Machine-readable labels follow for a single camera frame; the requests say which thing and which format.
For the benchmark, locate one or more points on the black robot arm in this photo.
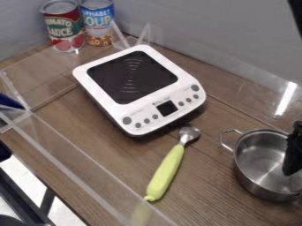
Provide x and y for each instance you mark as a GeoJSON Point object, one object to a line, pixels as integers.
{"type": "Point", "coordinates": [295, 7]}

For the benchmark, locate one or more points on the alphabet soup can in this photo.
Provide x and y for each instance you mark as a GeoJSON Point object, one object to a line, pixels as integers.
{"type": "Point", "coordinates": [97, 12]}

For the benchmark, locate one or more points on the clear acrylic barrier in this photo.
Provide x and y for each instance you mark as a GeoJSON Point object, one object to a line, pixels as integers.
{"type": "Point", "coordinates": [104, 162]}

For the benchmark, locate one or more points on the green handled ice cream scoop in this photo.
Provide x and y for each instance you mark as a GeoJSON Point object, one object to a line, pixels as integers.
{"type": "Point", "coordinates": [168, 166]}

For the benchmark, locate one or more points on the silver metal pot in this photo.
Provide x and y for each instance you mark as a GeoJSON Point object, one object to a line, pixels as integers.
{"type": "Point", "coordinates": [258, 153]}

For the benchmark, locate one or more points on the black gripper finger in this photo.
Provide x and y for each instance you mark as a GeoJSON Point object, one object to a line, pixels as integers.
{"type": "Point", "coordinates": [292, 157]}

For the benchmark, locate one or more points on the tomato sauce can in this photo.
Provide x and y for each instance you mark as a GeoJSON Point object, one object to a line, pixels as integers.
{"type": "Point", "coordinates": [63, 24]}

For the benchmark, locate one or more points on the white and black stove top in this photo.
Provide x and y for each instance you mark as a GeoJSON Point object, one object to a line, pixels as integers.
{"type": "Point", "coordinates": [140, 88]}

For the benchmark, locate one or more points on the black table frame leg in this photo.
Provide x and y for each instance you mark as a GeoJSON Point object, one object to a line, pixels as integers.
{"type": "Point", "coordinates": [29, 214]}

